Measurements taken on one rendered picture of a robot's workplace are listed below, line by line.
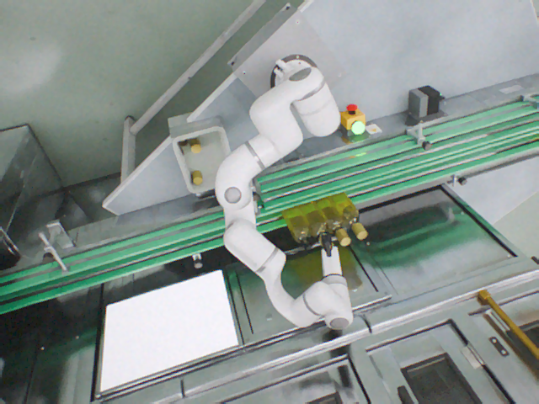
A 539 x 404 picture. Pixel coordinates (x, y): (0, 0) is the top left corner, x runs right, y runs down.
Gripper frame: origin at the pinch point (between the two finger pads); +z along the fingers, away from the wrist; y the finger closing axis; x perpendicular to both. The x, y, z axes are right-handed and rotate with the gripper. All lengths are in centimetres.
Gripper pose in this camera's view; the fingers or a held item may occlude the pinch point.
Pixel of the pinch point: (327, 245)
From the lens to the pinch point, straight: 132.2
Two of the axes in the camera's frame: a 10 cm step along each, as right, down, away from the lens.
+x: -9.9, 1.4, 1.0
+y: -1.7, -7.8, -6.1
